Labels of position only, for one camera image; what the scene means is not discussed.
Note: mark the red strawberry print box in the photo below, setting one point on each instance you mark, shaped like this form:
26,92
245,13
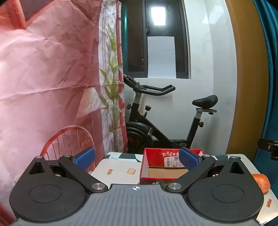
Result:
152,156

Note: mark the black exercise bike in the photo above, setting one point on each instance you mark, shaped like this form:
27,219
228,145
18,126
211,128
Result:
139,128

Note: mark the pink bamboo print curtain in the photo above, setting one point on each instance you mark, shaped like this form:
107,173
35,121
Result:
43,65

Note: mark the teal curtain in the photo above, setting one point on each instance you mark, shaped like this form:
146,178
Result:
271,65

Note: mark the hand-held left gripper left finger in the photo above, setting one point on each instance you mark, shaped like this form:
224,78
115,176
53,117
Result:
84,157

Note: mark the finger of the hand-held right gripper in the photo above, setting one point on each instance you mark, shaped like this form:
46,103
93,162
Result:
268,147

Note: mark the wooden door frame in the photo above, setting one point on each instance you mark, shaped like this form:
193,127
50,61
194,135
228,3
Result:
245,87

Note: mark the white printed tablecloth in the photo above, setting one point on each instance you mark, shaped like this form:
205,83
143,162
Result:
117,167

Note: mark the white board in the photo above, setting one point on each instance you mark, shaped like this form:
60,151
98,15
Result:
161,58

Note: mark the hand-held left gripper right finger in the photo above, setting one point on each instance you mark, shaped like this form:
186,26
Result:
189,159

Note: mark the orange plastic bowl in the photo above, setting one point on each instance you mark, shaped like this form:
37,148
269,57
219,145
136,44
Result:
261,182

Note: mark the dark framed window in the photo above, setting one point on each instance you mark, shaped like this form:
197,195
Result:
134,43

